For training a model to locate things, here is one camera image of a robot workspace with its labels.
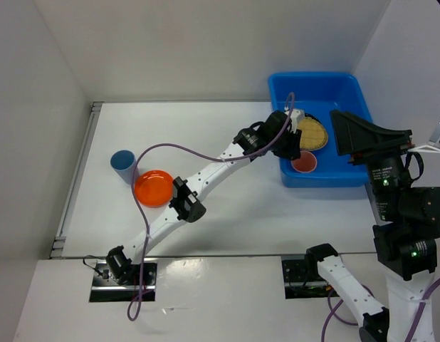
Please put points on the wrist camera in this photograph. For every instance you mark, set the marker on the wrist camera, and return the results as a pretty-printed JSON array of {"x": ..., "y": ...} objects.
[
  {"x": 433, "y": 144},
  {"x": 297, "y": 115}
]

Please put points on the blue plastic cup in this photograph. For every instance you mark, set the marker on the blue plastic cup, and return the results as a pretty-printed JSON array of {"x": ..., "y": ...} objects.
[{"x": 123, "y": 162}]

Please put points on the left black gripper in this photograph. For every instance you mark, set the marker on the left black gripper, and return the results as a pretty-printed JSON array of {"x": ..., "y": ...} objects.
[{"x": 292, "y": 149}]

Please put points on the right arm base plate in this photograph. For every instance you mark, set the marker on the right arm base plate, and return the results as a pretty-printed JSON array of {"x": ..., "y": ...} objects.
[{"x": 299, "y": 282}]

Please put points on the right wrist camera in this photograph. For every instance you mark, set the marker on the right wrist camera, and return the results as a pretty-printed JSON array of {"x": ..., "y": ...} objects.
[{"x": 433, "y": 144}]

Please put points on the black plastic plate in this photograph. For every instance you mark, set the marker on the black plastic plate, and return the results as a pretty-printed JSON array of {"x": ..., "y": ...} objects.
[{"x": 312, "y": 117}]

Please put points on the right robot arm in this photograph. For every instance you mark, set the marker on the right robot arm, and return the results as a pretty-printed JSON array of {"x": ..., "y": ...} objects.
[{"x": 405, "y": 241}]

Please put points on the orange plastic plate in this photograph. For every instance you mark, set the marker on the orange plastic plate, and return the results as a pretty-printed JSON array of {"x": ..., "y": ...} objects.
[{"x": 154, "y": 188}]

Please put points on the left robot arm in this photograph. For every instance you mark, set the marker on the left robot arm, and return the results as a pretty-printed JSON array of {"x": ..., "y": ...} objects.
[{"x": 279, "y": 134}]

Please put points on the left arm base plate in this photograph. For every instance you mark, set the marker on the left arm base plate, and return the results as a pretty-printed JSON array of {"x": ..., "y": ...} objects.
[{"x": 105, "y": 288}]

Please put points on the green-rimmed bamboo tray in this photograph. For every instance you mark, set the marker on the green-rimmed bamboo tray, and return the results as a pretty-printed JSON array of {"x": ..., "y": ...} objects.
[{"x": 313, "y": 134}]

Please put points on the blue plastic bin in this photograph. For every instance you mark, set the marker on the blue plastic bin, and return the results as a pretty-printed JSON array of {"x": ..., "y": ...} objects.
[{"x": 318, "y": 93}]

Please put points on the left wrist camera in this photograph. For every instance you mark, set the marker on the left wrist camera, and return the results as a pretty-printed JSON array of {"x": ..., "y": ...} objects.
[{"x": 297, "y": 115}]

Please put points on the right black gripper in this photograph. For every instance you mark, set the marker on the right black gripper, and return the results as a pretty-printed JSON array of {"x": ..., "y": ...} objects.
[{"x": 362, "y": 140}]

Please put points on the pink plastic cup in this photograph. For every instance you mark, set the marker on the pink plastic cup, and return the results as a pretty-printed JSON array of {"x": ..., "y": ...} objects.
[{"x": 306, "y": 163}]

